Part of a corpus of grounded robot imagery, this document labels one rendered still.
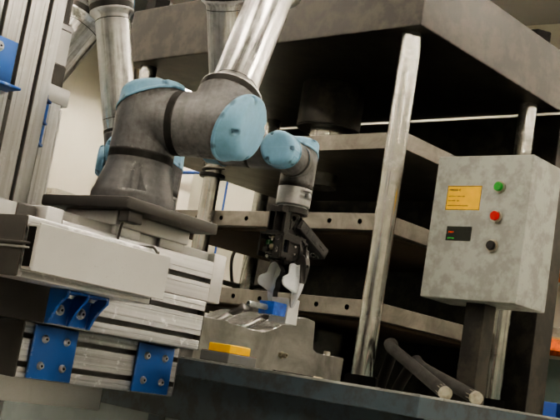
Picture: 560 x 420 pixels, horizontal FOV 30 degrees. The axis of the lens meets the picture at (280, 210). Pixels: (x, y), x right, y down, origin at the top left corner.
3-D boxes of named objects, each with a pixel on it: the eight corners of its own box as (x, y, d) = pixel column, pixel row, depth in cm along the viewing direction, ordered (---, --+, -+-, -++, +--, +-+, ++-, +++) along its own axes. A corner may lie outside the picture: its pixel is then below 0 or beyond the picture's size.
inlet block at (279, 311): (254, 317, 214) (258, 291, 215) (237, 315, 217) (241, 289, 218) (296, 326, 223) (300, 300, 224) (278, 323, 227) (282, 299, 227)
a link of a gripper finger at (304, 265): (287, 285, 222) (287, 246, 225) (293, 287, 224) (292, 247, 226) (304, 281, 220) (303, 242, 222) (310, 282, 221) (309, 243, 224)
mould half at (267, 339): (192, 357, 218) (202, 293, 220) (113, 345, 236) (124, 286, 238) (340, 382, 254) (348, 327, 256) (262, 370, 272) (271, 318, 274)
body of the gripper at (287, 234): (254, 257, 223) (263, 202, 225) (281, 265, 229) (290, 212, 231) (281, 259, 217) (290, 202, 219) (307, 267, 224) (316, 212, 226)
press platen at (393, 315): (370, 318, 291) (372, 300, 292) (121, 292, 366) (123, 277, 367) (504, 352, 344) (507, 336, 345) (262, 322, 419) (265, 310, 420)
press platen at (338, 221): (383, 230, 295) (386, 213, 296) (134, 222, 370) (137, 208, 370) (514, 277, 348) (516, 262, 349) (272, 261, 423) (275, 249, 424)
